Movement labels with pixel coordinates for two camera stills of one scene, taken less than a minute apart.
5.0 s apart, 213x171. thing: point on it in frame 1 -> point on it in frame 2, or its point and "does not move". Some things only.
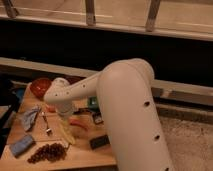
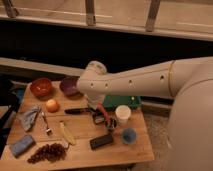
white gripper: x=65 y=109 -> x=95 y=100
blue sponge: x=19 y=146 does not move
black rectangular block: x=99 y=141 does not move
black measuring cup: x=97 y=118 does not move
